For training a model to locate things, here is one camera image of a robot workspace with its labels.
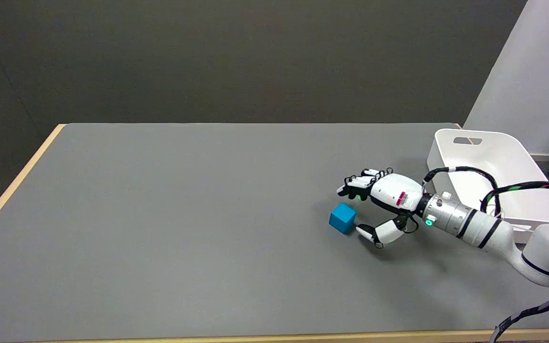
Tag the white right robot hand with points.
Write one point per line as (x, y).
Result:
(395, 192)

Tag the blue wooden cube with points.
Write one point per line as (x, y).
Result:
(342, 218)

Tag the white plastic bin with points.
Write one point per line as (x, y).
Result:
(498, 167)

